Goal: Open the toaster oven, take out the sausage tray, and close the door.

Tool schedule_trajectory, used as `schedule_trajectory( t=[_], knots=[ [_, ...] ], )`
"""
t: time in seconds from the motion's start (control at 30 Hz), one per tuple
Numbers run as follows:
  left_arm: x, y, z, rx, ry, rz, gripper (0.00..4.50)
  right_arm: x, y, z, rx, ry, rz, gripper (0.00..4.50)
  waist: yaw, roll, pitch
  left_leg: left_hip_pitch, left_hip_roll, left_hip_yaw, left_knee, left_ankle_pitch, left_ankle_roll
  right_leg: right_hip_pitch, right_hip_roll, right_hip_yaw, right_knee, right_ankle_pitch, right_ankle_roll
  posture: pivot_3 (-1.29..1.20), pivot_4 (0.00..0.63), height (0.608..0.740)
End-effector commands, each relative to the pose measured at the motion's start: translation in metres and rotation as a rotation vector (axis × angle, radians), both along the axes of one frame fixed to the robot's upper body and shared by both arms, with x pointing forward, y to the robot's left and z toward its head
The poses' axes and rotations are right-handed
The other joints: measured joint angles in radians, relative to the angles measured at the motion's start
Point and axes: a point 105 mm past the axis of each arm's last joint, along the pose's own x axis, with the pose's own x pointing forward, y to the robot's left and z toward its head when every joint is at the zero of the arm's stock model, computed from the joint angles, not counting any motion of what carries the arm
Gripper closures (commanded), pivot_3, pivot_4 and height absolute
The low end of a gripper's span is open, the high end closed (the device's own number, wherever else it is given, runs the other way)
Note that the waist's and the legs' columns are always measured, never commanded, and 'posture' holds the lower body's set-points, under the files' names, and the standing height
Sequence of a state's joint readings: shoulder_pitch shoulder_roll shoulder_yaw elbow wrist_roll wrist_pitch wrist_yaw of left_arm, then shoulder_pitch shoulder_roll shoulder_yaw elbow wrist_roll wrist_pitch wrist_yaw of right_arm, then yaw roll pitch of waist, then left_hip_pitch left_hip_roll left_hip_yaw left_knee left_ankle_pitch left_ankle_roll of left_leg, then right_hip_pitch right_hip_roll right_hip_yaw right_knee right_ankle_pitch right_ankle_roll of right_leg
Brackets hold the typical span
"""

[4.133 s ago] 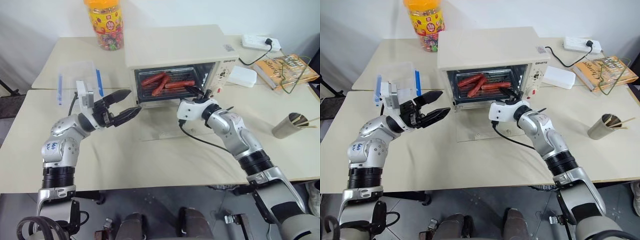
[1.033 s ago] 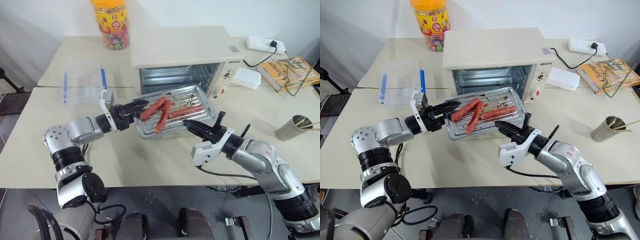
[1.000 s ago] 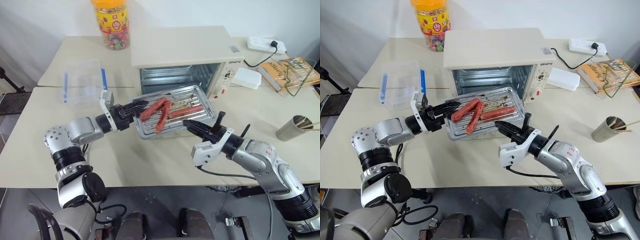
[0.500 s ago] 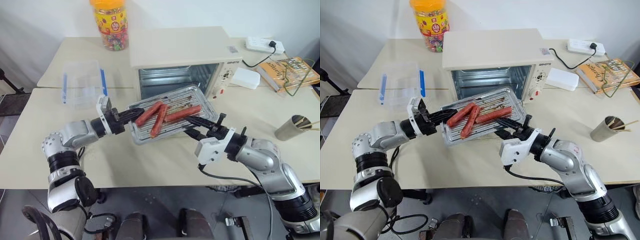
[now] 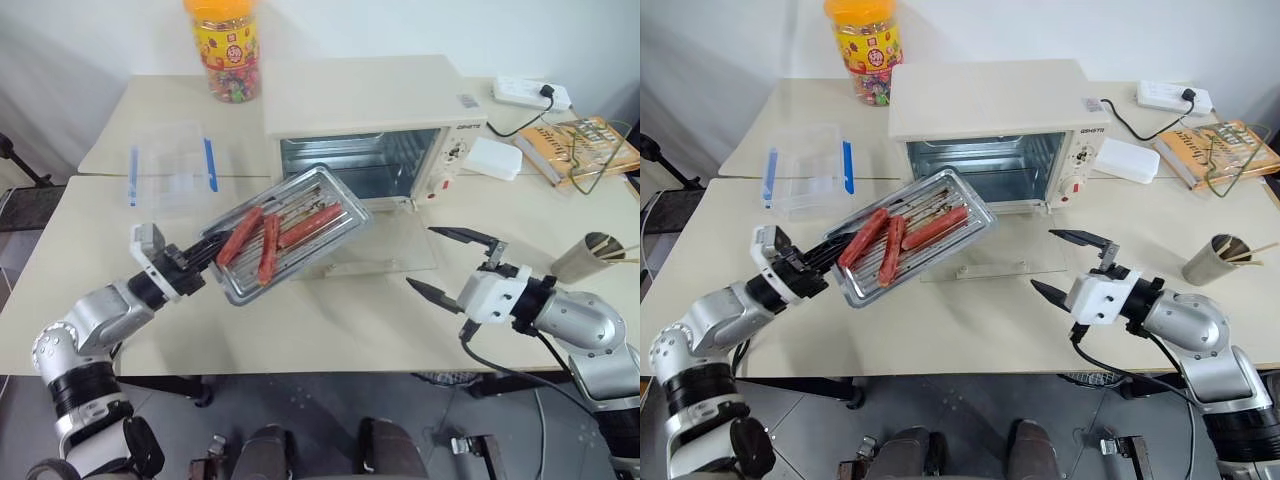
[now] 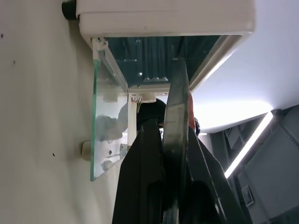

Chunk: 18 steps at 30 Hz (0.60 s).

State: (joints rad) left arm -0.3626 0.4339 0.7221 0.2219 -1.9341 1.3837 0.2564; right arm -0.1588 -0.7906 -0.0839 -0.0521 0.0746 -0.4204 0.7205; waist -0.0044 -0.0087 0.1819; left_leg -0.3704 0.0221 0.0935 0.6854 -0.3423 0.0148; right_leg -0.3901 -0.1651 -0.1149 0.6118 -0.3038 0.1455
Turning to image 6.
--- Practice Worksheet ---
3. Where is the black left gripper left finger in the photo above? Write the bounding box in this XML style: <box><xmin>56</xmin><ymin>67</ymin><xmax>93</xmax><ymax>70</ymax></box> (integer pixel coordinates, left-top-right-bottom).
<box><xmin>112</xmin><ymin>118</ymin><xmax>167</xmax><ymax>224</ymax></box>

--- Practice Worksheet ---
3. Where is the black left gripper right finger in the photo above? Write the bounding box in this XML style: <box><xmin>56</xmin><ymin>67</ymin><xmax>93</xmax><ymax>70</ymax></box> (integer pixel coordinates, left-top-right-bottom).
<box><xmin>184</xmin><ymin>126</ymin><xmax>249</xmax><ymax>224</ymax></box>

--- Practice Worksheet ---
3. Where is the glass toaster oven door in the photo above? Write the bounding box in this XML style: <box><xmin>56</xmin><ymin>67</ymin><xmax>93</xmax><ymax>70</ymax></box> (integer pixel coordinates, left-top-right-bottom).
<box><xmin>90</xmin><ymin>37</ymin><xmax>138</xmax><ymax>182</ymax></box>

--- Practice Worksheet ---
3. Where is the dark metal baking tray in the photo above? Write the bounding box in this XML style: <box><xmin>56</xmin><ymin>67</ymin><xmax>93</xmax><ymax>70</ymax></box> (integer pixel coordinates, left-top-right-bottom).
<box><xmin>162</xmin><ymin>58</ymin><xmax>195</xmax><ymax>224</ymax></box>

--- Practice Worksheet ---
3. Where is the white toaster oven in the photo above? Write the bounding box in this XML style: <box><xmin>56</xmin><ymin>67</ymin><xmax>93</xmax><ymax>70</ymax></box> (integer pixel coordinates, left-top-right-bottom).
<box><xmin>62</xmin><ymin>0</ymin><xmax>256</xmax><ymax>105</ymax></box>

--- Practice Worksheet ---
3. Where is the black oven foot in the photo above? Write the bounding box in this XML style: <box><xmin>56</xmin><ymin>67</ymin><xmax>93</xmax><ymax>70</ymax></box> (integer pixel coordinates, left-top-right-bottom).
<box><xmin>61</xmin><ymin>0</ymin><xmax>79</xmax><ymax>22</ymax></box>

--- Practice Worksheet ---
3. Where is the white ceiling light strip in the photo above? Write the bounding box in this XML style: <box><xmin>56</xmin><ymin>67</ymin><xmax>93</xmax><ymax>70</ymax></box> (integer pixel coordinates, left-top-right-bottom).
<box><xmin>223</xmin><ymin>111</ymin><xmax>274</xmax><ymax>178</ymax></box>

